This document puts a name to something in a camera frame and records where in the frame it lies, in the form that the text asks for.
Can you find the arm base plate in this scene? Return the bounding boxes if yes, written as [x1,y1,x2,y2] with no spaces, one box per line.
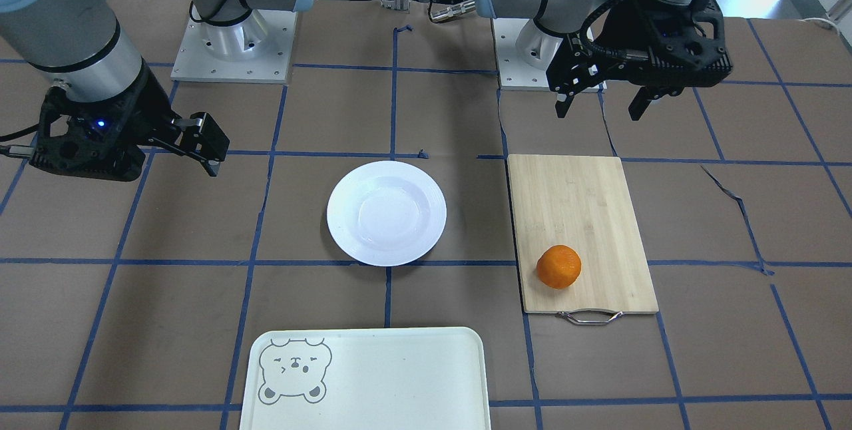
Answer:
[171,9,299,85]
[492,18,562,91]

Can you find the cream bear tray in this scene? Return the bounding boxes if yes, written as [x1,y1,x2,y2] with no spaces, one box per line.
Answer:
[240,327,492,429]

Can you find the white ceramic plate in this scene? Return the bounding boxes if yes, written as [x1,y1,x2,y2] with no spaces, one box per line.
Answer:
[326,160,447,267]

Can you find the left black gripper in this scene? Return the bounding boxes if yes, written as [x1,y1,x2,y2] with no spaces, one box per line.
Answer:
[546,0,734,121]

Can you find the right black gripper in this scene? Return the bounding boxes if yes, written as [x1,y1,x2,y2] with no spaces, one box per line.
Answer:
[29,64,230,182]

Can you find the orange fruit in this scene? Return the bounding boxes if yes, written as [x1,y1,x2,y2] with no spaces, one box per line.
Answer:
[535,244,583,290]

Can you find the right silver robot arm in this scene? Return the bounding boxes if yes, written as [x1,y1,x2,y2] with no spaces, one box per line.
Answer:
[2,0,314,182]

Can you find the bamboo cutting board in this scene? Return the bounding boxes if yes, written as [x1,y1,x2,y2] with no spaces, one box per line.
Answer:
[507,154,658,325]

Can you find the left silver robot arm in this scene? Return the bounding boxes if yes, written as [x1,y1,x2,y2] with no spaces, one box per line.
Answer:
[475,0,734,120]

